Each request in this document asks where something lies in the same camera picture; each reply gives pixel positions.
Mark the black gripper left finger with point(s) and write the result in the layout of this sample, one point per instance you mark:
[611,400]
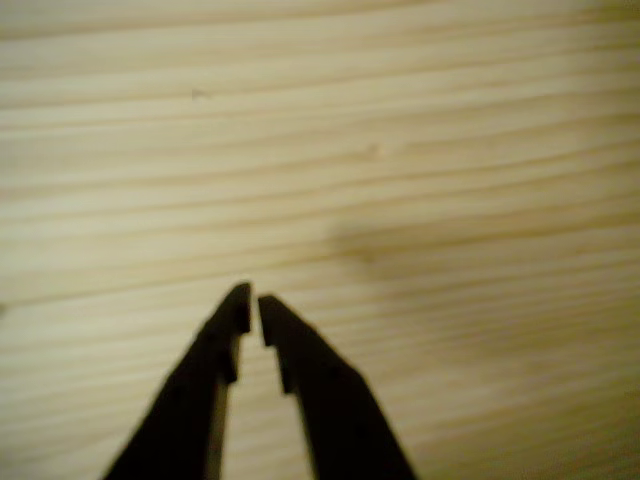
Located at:
[195,400]

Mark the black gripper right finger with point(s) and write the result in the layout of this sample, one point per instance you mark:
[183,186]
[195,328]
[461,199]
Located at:
[335,410]

